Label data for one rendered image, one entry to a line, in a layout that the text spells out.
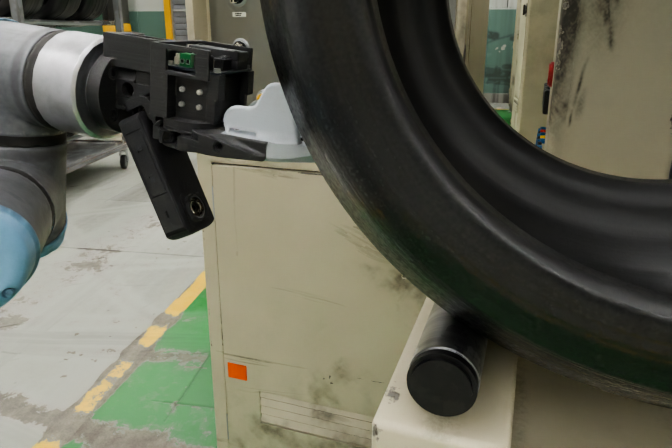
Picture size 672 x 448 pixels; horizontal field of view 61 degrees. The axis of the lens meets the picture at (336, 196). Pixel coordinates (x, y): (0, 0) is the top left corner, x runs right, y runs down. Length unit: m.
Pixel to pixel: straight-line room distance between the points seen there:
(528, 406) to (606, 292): 0.24
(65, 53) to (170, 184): 0.14
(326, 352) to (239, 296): 0.23
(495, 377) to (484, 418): 0.05
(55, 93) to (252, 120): 0.17
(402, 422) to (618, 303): 0.16
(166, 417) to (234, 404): 0.47
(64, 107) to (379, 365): 0.89
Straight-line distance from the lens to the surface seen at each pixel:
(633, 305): 0.33
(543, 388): 0.57
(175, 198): 0.50
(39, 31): 0.57
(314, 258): 1.17
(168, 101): 0.47
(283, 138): 0.44
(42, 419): 2.01
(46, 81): 0.53
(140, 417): 1.91
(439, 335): 0.38
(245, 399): 1.43
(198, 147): 0.45
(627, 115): 0.69
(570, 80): 0.68
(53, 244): 0.63
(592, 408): 0.56
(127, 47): 0.51
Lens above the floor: 1.11
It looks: 16 degrees down
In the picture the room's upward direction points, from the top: straight up
